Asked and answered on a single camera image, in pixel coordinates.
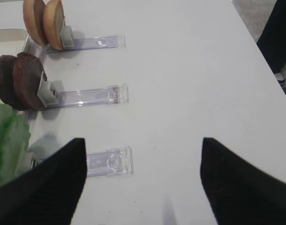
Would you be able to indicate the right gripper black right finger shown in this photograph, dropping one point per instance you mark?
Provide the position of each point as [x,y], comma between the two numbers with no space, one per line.
[238,192]

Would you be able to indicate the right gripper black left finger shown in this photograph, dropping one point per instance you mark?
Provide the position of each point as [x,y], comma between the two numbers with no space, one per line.
[49,193]

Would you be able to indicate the green lettuce leaf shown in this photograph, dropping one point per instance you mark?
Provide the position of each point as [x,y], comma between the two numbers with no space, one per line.
[14,141]

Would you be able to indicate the clear rack lettuce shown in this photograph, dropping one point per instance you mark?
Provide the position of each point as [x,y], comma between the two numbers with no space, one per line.
[110,161]

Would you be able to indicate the brown meat patty inner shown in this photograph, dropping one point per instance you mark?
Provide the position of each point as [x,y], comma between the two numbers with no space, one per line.
[7,92]

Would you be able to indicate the brown meat patty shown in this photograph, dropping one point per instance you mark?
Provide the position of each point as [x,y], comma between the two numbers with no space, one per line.
[7,92]
[17,76]

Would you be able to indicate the brown meat patty outer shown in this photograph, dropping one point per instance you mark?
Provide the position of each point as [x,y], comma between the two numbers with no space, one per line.
[17,76]

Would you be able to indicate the clear rack patty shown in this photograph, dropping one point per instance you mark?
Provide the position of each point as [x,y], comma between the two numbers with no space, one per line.
[51,98]

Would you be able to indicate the clear rack bun right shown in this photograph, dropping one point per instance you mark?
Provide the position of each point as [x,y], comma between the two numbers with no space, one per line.
[71,44]

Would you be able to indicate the person in dark clothes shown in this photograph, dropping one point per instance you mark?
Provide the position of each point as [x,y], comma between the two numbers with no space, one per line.
[272,42]

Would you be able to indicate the white metal tray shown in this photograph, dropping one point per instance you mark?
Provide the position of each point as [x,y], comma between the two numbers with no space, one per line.
[10,35]

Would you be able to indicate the bun slice far right outer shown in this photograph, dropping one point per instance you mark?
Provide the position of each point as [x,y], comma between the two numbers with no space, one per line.
[53,20]

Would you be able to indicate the bun slice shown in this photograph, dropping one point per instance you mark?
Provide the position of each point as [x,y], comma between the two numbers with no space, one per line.
[33,11]
[53,20]

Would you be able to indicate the bun slice far right inner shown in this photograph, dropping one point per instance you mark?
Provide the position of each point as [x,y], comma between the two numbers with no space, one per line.
[33,11]

